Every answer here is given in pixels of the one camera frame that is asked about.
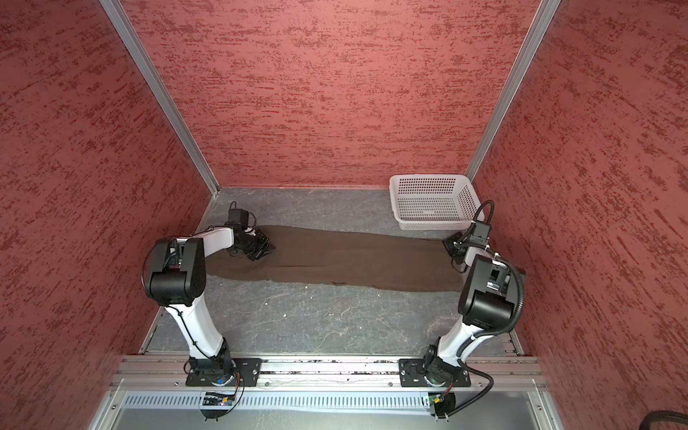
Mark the small circuit board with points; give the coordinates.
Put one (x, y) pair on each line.
(217, 400)
(440, 404)

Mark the right small circuit board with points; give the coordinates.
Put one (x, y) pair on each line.
(440, 404)

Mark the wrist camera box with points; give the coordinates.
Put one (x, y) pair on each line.
(237, 218)
(479, 234)

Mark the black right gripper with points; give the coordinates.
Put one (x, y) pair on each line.
(448, 242)

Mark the aluminium left corner post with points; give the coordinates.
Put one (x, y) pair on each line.
(125, 30)

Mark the left small circuit board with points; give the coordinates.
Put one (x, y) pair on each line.
(217, 400)

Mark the white perforated plastic basket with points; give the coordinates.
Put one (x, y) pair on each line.
(434, 202)

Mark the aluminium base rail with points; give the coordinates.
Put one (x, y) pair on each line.
(159, 371)

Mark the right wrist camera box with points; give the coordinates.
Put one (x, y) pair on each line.
(479, 234)

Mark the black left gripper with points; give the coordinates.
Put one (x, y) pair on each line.
(265, 245)

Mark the white slotted cable duct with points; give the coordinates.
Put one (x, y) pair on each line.
(394, 402)

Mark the aluminium corner post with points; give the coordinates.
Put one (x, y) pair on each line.
(125, 30)
(542, 19)

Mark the brown corduroy trousers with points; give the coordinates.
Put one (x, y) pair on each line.
(345, 259)

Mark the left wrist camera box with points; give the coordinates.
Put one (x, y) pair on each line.
(237, 218)

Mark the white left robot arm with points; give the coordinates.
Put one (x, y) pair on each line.
(175, 278)

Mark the aluminium right corner post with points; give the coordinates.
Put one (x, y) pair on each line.
(542, 19)

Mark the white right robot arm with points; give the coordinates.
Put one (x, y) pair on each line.
(491, 304)

